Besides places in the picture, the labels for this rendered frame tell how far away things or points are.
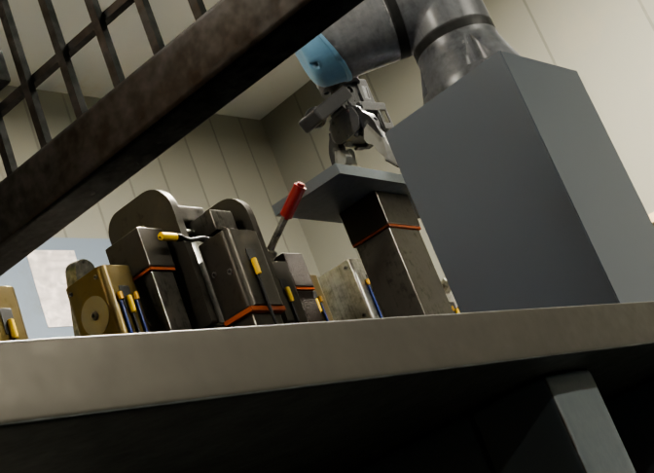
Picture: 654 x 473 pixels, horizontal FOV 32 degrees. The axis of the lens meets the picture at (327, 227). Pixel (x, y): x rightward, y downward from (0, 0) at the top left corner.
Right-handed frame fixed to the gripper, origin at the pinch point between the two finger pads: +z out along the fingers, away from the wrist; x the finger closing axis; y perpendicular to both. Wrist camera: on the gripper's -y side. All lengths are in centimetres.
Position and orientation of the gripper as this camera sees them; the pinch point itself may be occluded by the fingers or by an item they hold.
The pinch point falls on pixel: (371, 182)
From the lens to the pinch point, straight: 192.8
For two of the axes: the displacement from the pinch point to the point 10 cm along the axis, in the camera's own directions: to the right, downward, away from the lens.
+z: 3.5, 8.8, -3.2
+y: 7.2, -0.3, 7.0
